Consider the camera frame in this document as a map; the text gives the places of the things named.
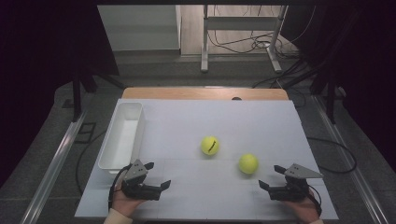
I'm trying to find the hand-held gripper cable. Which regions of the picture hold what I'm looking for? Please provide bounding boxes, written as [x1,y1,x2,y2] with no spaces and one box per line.
[307,185,322,217]
[107,163,134,213]

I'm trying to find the white table mat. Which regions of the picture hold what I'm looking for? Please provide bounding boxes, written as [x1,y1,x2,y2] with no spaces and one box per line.
[74,98,340,220]

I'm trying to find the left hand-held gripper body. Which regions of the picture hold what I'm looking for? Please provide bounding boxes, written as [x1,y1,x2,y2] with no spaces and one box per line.
[120,159,163,202]

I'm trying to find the tennis ball with black mark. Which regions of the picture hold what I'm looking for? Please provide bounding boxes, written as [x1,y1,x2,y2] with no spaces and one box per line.
[200,135,220,157]

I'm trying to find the thick black floor cables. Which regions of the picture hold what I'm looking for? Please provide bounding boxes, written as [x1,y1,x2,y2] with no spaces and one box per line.
[251,58,318,91]

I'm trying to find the white plastic bin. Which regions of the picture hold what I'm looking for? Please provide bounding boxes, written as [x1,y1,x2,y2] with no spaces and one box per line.
[97,102,147,175]

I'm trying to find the tangle of thin cables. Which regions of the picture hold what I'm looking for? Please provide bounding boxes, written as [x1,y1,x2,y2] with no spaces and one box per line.
[207,4,317,59]

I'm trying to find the plain yellow tennis ball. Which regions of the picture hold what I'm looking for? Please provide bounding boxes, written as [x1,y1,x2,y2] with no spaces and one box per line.
[238,153,260,175]

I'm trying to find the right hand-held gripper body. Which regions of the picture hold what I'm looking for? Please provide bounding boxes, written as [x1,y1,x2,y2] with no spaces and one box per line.
[268,162,324,202]

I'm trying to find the wooden table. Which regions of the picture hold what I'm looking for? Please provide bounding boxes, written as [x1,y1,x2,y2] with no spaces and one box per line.
[120,87,290,101]

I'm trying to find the left hand-held gripper cable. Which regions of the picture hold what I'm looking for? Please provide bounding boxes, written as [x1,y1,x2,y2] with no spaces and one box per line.
[107,163,134,213]

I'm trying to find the white cabinet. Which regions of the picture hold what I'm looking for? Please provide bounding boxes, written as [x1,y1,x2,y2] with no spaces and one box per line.
[97,4,182,52]

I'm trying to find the black curved floor cable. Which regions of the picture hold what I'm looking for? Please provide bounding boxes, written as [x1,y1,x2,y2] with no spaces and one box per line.
[75,129,108,196]

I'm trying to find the right hand-held gripper cable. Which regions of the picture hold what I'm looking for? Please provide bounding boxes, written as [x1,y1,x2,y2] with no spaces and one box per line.
[307,185,322,217]

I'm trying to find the black metal stand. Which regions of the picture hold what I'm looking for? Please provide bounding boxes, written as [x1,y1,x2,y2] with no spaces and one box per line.
[62,69,127,123]
[311,71,347,125]

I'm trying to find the white metal stand frame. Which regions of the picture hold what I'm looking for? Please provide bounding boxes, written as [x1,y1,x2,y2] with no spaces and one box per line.
[200,4,289,74]

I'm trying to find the person's right hand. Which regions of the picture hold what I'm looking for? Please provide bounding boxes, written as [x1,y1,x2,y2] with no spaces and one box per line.
[281,189,321,224]

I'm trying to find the dark curtain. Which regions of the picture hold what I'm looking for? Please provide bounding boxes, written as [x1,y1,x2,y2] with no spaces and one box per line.
[0,0,120,188]
[281,0,396,172]

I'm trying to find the metal floor rail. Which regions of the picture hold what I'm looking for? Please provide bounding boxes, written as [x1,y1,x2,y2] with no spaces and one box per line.
[312,94,390,224]
[20,108,90,224]

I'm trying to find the black looped floor cable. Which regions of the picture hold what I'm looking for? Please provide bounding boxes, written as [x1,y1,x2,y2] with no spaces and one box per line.
[306,136,358,175]

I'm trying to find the person's left hand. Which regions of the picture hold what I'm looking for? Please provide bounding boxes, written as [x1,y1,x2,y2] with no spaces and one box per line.
[111,183,148,217]

